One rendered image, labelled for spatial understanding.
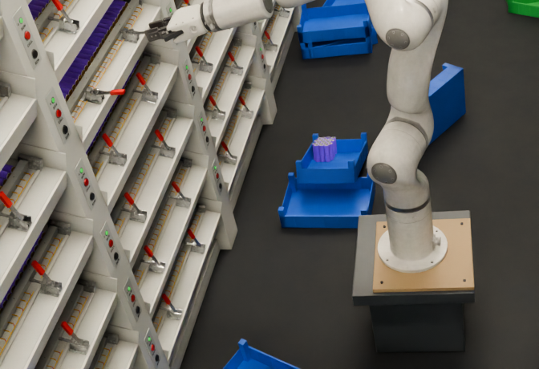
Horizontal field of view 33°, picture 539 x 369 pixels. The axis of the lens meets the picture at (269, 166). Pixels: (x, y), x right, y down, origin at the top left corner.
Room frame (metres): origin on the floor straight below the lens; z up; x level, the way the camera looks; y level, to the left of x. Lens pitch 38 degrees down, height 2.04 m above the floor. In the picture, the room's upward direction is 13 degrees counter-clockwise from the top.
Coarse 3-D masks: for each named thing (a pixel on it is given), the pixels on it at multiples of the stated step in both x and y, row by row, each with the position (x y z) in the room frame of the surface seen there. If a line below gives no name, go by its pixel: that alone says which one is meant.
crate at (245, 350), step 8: (240, 344) 1.75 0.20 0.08; (240, 352) 1.75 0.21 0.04; (248, 352) 1.75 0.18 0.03; (256, 352) 1.74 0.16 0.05; (232, 360) 1.72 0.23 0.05; (240, 360) 1.74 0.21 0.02; (248, 360) 1.75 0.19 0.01; (256, 360) 1.74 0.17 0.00; (264, 360) 1.72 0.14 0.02; (272, 360) 1.70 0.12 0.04; (280, 360) 1.68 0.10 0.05; (224, 368) 1.70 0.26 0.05; (232, 368) 1.72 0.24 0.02; (240, 368) 1.73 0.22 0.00; (248, 368) 1.72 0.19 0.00; (256, 368) 1.71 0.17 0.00; (264, 368) 1.71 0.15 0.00; (272, 368) 1.70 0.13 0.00; (280, 368) 1.68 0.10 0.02; (288, 368) 1.66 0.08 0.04; (296, 368) 1.64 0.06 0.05
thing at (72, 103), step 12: (132, 0) 2.22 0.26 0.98; (132, 12) 2.18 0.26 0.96; (120, 24) 2.11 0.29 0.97; (108, 36) 2.05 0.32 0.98; (108, 48) 2.00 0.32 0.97; (96, 60) 1.95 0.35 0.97; (96, 72) 1.92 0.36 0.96; (84, 84) 1.85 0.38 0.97; (96, 84) 1.87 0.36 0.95; (72, 96) 1.80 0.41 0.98; (72, 108) 1.77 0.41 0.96
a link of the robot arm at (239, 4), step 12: (216, 0) 1.98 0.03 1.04; (228, 0) 1.96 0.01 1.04; (240, 0) 1.94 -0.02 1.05; (252, 0) 1.93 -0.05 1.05; (264, 0) 1.93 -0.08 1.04; (216, 12) 1.96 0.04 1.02; (228, 12) 1.94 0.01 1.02; (240, 12) 1.93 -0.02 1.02; (252, 12) 1.92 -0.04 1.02; (264, 12) 1.91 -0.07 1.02; (228, 24) 1.94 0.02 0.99; (240, 24) 1.94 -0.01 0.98
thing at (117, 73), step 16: (128, 0) 2.25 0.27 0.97; (144, 0) 2.25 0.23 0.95; (160, 0) 2.23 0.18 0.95; (144, 16) 2.19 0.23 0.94; (128, 48) 2.04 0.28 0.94; (112, 64) 1.97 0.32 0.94; (128, 64) 1.98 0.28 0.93; (96, 80) 1.90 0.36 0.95; (112, 80) 1.90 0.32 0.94; (112, 96) 1.86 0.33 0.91; (80, 112) 1.78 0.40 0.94; (96, 112) 1.78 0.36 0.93; (80, 128) 1.67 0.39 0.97; (96, 128) 1.76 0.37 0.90
